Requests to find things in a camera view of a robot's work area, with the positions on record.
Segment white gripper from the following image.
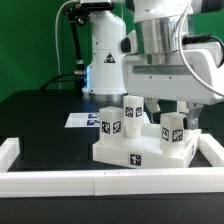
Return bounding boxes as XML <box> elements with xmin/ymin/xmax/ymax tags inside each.
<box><xmin>119</xmin><ymin>30</ymin><xmax>224</xmax><ymax>130</ymax></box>

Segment white square tabletop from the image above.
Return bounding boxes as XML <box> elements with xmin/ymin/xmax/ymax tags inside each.
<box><xmin>93</xmin><ymin>123</ymin><xmax>201</xmax><ymax>169</ymax></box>

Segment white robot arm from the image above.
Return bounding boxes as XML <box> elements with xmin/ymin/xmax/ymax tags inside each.
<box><xmin>81</xmin><ymin>0</ymin><xmax>224</xmax><ymax>129</ymax></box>

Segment white marker tag sheet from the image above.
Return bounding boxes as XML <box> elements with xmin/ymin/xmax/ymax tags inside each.
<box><xmin>65</xmin><ymin>111</ymin><xmax>152</xmax><ymax>128</ymax></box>

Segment white U-shaped obstacle fence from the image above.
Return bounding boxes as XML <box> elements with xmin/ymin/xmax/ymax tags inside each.
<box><xmin>0</xmin><ymin>138</ymin><xmax>224</xmax><ymax>198</ymax></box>

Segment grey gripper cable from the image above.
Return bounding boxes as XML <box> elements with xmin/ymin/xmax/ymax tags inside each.
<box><xmin>177</xmin><ymin>0</ymin><xmax>224</xmax><ymax>100</ymax></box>

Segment white cable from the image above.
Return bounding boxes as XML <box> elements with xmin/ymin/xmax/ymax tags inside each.
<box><xmin>54</xmin><ymin>0</ymin><xmax>79</xmax><ymax>90</ymax></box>

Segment black camera on mount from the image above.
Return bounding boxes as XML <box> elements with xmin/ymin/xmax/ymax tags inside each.
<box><xmin>80</xmin><ymin>0</ymin><xmax>113</xmax><ymax>9</ymax></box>

